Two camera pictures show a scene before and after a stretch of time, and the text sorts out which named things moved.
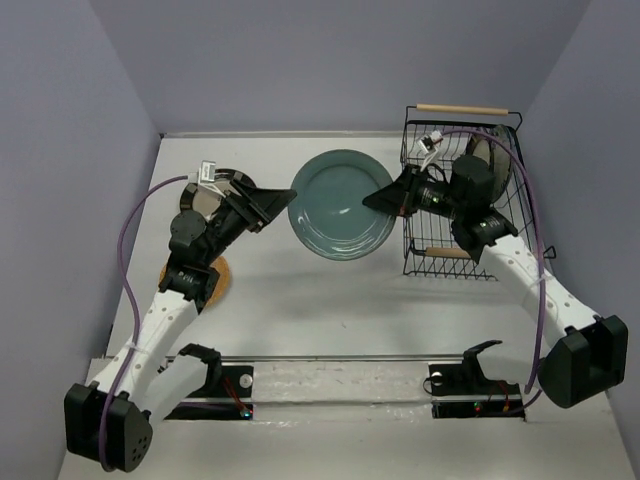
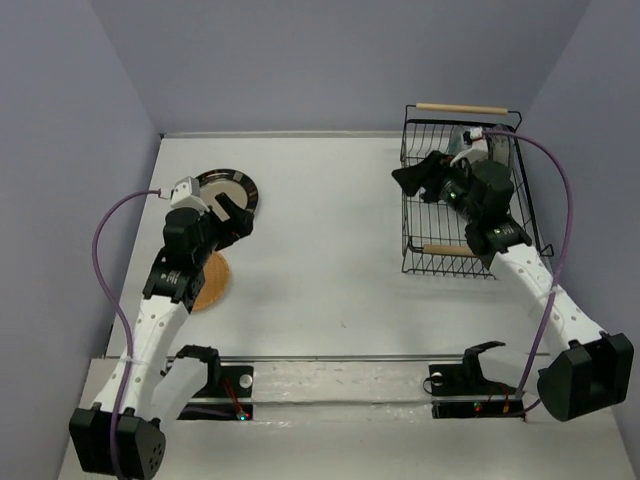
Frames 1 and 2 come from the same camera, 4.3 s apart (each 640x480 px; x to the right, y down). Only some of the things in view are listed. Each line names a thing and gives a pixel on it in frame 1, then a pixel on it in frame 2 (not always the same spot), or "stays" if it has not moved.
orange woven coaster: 221,286 stays
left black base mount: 222,381 stays
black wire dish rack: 465,188 stays
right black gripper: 393,197 to 426,172
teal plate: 329,218 to 457,141
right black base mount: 462,390 stays
